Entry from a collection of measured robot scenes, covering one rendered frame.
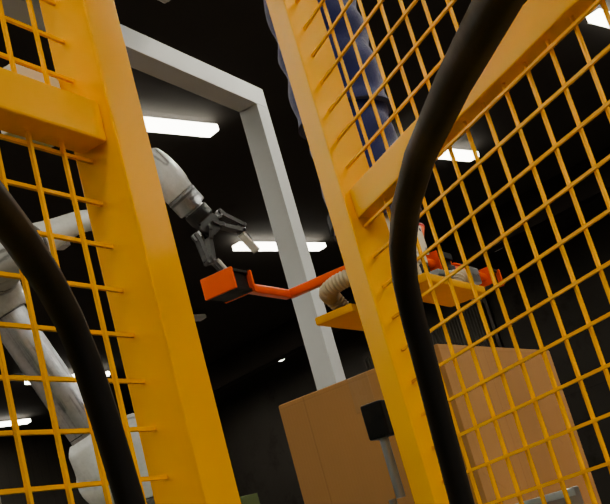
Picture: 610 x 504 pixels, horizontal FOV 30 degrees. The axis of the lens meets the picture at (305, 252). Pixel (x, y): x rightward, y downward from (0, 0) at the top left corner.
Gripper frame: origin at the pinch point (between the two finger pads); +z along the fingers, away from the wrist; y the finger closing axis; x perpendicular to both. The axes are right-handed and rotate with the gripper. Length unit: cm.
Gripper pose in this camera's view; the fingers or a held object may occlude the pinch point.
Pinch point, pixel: (242, 261)
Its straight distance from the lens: 322.2
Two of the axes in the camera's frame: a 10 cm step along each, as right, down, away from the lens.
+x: -5.7, 3.8, 7.3
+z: 6.6, 7.3, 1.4
